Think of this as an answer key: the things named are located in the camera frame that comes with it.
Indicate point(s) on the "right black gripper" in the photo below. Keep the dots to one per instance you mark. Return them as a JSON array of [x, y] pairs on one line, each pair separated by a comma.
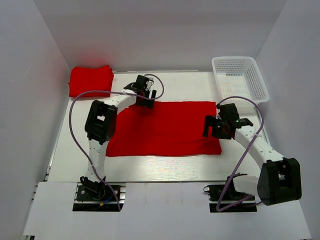
[[209, 121]]

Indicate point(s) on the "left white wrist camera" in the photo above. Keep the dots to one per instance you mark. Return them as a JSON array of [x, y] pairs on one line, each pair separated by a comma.
[[150, 82]]

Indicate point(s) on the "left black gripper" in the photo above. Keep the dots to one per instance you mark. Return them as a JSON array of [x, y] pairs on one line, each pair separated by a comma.
[[147, 103]]

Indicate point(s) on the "folded red t-shirt stack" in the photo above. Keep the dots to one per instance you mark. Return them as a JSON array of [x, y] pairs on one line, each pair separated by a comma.
[[83, 79]]

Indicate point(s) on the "white plastic basket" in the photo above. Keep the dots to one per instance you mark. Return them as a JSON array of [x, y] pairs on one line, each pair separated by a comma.
[[239, 76]]

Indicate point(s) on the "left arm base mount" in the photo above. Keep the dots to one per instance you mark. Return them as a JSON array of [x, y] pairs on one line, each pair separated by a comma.
[[86, 200]]

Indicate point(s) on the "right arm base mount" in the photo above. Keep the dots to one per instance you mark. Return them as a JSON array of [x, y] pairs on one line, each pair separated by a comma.
[[214, 191]]

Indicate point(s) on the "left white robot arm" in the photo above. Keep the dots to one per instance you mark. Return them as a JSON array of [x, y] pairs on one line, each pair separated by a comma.
[[100, 125]]

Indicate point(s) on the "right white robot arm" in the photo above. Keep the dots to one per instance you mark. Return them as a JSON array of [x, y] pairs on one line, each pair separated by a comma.
[[279, 180]]

